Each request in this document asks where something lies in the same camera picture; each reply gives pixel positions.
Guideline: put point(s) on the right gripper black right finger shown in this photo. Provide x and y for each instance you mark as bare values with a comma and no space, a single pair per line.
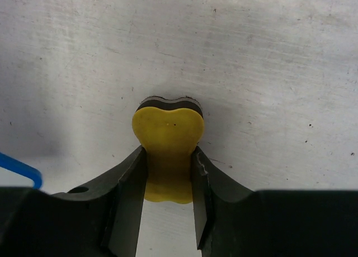
210,186

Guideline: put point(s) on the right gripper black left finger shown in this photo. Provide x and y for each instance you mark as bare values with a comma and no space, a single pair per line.
102,217

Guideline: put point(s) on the yellow whiteboard eraser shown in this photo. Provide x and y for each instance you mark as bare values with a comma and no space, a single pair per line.
169,131

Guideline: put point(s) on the blue framed whiteboard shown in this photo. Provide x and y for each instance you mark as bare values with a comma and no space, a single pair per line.
15,173

